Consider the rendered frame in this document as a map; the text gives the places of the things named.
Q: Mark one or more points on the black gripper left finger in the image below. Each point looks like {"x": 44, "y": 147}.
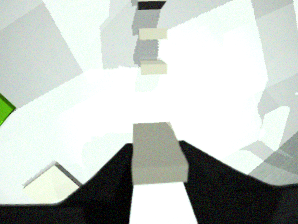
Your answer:
{"x": 106, "y": 198}

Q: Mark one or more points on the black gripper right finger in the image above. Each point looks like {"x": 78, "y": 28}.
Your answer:
{"x": 220, "y": 194}

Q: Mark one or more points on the black domino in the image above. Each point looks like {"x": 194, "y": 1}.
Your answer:
{"x": 153, "y": 33}
{"x": 150, "y": 4}
{"x": 157, "y": 156}
{"x": 153, "y": 67}

